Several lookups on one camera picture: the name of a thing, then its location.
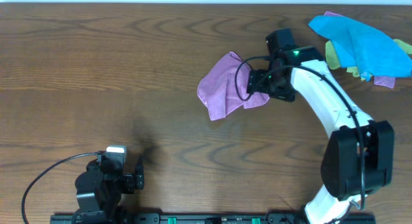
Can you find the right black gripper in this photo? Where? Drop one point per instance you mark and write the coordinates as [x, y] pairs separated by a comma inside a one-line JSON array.
[[256, 83]]

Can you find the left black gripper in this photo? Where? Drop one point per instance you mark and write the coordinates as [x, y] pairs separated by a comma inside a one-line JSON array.
[[138, 178]]

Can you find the purple cloth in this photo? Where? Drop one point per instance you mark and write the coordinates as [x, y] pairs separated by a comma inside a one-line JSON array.
[[224, 87], [388, 82]]

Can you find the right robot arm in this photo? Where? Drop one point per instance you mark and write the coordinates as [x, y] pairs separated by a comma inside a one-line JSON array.
[[358, 159]]

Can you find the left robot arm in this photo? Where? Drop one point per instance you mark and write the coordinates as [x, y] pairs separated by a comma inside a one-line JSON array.
[[100, 189]]

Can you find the green cloth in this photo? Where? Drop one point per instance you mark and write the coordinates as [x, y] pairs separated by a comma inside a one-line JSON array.
[[331, 56]]

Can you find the blue cloth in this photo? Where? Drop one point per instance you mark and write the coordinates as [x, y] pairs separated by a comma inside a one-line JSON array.
[[367, 48]]

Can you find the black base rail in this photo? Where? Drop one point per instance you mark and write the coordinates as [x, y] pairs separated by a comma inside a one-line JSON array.
[[270, 218]]

